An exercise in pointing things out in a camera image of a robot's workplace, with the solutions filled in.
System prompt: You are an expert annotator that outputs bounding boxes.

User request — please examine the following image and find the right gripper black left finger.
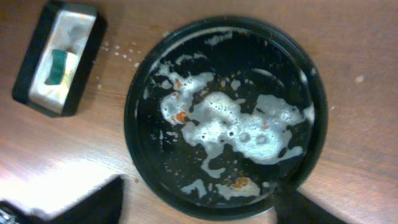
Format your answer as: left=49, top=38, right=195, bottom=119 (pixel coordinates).
left=1, top=175, right=124, bottom=224

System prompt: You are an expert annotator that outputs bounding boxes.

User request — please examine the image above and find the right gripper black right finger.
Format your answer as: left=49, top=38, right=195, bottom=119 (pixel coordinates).
left=272, top=185, right=347, bottom=224

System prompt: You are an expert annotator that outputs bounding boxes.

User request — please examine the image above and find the yellow green sponge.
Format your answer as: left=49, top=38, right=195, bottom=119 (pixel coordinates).
left=45, top=49, right=78, bottom=85

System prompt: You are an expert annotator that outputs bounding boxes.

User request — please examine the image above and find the round black tray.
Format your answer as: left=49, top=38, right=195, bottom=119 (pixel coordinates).
left=124, top=16, right=328, bottom=221

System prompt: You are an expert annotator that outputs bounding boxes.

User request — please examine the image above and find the black rectangular soap tray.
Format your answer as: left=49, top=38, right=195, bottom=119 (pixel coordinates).
left=12, top=1, right=107, bottom=118

